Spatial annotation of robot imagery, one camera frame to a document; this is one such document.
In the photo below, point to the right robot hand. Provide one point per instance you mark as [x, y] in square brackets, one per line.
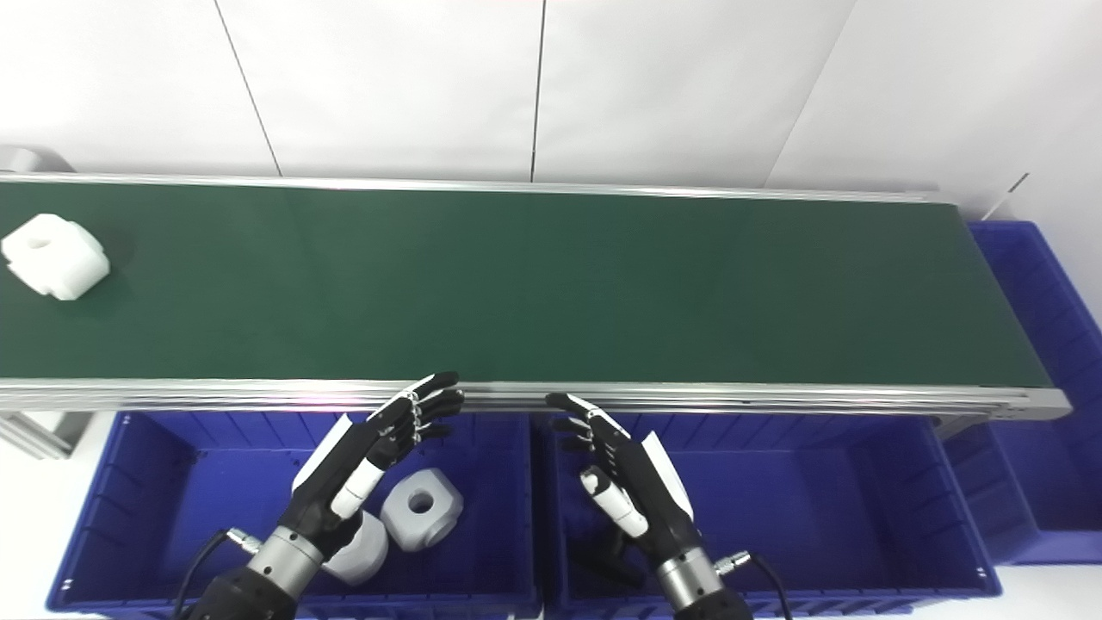
[641, 491]

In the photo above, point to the blue plastic bin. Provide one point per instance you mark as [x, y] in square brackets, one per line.
[172, 482]
[1050, 293]
[818, 499]

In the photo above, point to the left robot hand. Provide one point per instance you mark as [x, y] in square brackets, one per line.
[344, 469]

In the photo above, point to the aluminium conveyor leg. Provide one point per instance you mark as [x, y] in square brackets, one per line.
[34, 435]

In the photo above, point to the grey conveyor motor housing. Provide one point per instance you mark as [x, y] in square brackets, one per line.
[26, 160]

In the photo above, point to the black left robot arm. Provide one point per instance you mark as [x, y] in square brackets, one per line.
[280, 564]

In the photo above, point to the white plastic block with hole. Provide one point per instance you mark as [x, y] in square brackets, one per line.
[366, 553]
[56, 258]
[405, 527]

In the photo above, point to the green conveyor belt aluminium frame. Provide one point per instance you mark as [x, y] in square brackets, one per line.
[516, 284]

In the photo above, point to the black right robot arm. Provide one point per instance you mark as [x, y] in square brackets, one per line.
[689, 585]

